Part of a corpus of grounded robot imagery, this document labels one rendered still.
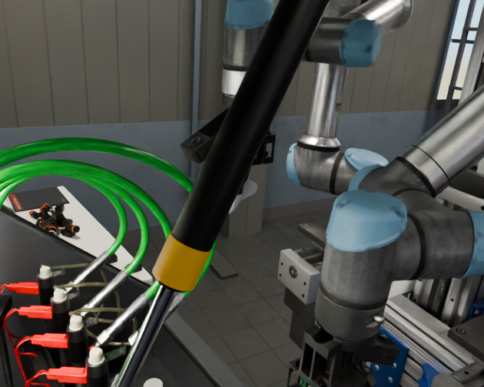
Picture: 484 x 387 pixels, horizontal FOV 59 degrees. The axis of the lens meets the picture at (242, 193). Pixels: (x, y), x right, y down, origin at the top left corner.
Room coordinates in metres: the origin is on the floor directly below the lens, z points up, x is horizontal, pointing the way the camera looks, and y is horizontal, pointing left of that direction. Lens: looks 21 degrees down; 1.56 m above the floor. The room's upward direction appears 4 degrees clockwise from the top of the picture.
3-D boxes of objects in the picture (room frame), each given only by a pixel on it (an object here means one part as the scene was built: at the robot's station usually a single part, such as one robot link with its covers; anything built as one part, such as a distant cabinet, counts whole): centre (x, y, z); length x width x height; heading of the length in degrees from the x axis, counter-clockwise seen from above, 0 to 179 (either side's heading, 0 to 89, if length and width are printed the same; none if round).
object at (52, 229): (1.11, 0.53, 1.01); 0.23 x 0.11 x 0.06; 39
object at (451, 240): (0.45, -0.23, 1.34); 0.11 x 0.11 x 0.08; 13
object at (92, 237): (1.08, 0.50, 0.96); 0.70 x 0.22 x 0.03; 39
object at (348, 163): (1.08, -0.31, 1.20); 0.13 x 0.12 x 0.14; 63
